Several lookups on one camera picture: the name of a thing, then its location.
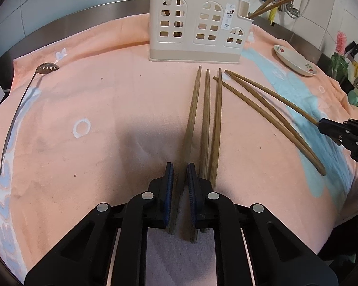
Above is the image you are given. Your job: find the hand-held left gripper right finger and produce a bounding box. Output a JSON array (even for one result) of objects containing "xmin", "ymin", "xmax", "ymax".
[{"xmin": 186, "ymin": 162, "xmax": 339, "ymax": 286}]

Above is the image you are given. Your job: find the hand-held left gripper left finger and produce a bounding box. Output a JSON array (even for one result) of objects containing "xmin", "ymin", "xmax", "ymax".
[{"xmin": 24, "ymin": 161, "xmax": 176, "ymax": 286}]

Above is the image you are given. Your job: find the cream plastic utensil holder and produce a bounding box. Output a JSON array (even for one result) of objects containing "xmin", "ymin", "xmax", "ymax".
[{"xmin": 148, "ymin": 0, "xmax": 255, "ymax": 65}]

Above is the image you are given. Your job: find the glass jar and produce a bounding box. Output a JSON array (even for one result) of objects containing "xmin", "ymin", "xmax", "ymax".
[{"xmin": 330, "ymin": 53, "xmax": 349, "ymax": 81}]

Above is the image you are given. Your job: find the peach printed towel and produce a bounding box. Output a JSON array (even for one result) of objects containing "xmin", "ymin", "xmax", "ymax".
[{"xmin": 0, "ymin": 13, "xmax": 358, "ymax": 286}]

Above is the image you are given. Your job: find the white saucer with cherry print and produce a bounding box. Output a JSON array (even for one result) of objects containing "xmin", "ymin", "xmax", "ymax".
[{"xmin": 273, "ymin": 45, "xmax": 317, "ymax": 77}]

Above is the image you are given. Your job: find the pink bottle brush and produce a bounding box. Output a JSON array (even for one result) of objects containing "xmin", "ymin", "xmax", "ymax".
[{"xmin": 335, "ymin": 31, "xmax": 347, "ymax": 56}]

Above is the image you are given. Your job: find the metal slotted spoon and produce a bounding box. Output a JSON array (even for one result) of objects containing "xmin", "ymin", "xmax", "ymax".
[{"xmin": 0, "ymin": 62, "xmax": 61, "ymax": 173}]

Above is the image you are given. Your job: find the yellow gas hose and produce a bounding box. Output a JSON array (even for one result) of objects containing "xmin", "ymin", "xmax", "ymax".
[{"xmin": 268, "ymin": 0, "xmax": 290, "ymax": 26}]

